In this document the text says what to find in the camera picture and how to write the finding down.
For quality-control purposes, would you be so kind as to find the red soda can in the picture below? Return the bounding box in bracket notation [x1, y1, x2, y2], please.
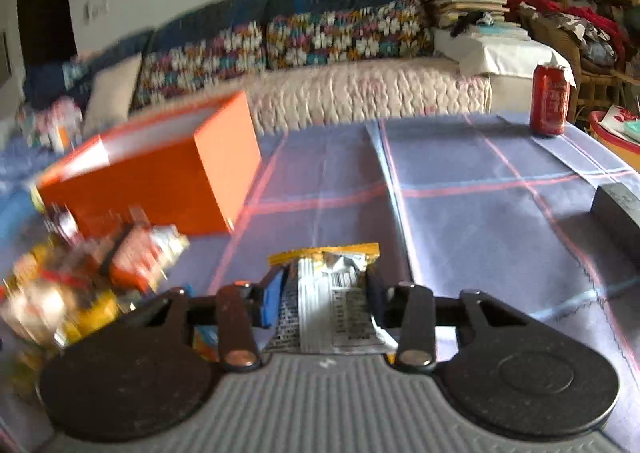
[529, 65, 570, 136]

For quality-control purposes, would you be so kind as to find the beige plain pillow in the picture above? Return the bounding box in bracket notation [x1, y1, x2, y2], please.
[82, 53, 142, 138]

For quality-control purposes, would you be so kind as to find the black box on table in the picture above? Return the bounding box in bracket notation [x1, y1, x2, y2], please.
[590, 182, 639, 247]

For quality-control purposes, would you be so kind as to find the blue plaid tablecloth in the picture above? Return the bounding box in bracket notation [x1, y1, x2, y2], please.
[0, 109, 640, 453]

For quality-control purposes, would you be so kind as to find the left floral cushion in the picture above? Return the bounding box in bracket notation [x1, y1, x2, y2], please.
[134, 20, 267, 109]

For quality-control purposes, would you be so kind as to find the orange cardboard box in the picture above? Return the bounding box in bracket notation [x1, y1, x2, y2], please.
[37, 92, 262, 237]

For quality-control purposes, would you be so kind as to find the right floral cushion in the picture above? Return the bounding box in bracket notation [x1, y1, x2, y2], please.
[266, 0, 433, 69]

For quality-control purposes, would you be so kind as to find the floral cushion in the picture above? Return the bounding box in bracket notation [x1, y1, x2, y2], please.
[134, 20, 267, 109]
[266, 0, 433, 69]

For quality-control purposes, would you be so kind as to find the red rimmed basket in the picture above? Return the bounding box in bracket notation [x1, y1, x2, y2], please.
[588, 105, 640, 171]

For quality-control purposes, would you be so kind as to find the pile of snack packets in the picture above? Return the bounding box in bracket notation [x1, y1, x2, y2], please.
[1, 206, 190, 392]

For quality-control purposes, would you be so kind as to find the blue sofa with quilt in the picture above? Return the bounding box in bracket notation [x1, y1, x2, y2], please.
[23, 0, 492, 134]

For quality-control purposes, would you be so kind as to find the yellow silver snack packet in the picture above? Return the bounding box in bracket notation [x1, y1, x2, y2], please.
[265, 243, 397, 355]

